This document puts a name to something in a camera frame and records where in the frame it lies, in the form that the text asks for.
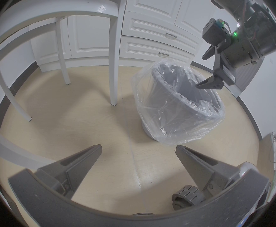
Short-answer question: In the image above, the white chair with grey seat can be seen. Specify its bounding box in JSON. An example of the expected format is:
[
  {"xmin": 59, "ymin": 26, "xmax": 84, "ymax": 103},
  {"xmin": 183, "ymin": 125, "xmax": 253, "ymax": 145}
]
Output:
[{"xmin": 0, "ymin": 0, "xmax": 134, "ymax": 172}]

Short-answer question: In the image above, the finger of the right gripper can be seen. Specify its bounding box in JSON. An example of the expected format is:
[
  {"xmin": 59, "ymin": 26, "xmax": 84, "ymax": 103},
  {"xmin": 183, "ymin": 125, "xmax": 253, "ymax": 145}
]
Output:
[
  {"xmin": 195, "ymin": 77, "xmax": 224, "ymax": 90},
  {"xmin": 201, "ymin": 46, "xmax": 216, "ymax": 61}
]

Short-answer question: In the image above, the clear plastic bag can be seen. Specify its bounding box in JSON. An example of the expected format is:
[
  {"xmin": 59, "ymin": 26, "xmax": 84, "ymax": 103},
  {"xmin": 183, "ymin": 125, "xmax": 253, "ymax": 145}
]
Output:
[{"xmin": 131, "ymin": 58, "xmax": 225, "ymax": 146}]

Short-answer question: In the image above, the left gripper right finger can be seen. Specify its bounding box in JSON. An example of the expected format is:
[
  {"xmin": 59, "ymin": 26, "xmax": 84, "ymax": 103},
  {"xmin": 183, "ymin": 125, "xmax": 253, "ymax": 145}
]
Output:
[{"xmin": 175, "ymin": 145, "xmax": 241, "ymax": 201}]

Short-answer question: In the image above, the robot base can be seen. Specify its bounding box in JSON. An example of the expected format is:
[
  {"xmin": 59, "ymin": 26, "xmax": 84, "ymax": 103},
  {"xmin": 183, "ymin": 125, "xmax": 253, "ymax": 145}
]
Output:
[{"xmin": 171, "ymin": 161, "xmax": 259, "ymax": 211}]

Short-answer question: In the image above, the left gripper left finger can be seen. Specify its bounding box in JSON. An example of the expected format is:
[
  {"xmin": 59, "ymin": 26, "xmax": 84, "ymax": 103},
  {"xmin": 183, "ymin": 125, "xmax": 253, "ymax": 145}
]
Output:
[{"xmin": 35, "ymin": 144, "xmax": 103, "ymax": 199}]

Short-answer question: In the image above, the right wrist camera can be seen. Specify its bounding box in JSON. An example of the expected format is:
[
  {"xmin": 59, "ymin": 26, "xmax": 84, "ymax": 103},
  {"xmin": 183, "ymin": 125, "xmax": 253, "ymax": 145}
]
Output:
[{"xmin": 202, "ymin": 18, "xmax": 232, "ymax": 47}]

